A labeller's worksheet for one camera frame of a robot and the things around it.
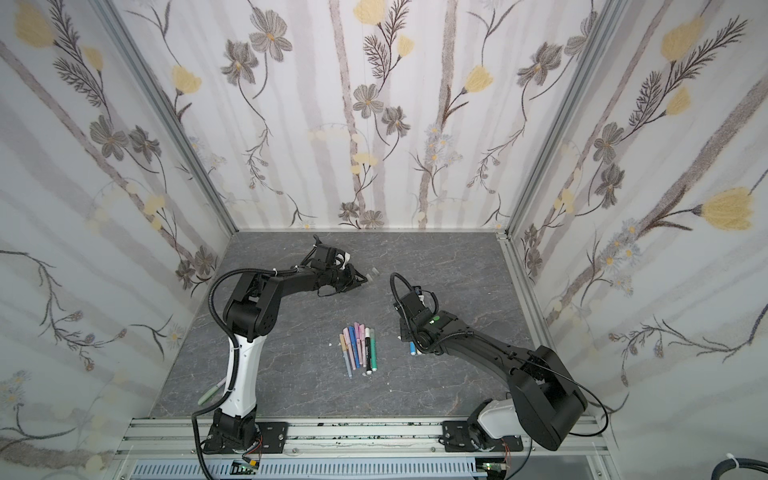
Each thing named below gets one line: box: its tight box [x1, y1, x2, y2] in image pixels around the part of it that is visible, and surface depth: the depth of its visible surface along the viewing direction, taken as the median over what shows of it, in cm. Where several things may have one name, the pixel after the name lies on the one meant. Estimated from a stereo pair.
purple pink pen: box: [354, 322, 363, 365], surface depth 93 cm
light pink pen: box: [342, 327, 356, 371], surface depth 91 cm
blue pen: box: [348, 326, 361, 369], surface depth 92 cm
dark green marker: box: [370, 328, 377, 372], surface depth 90 cm
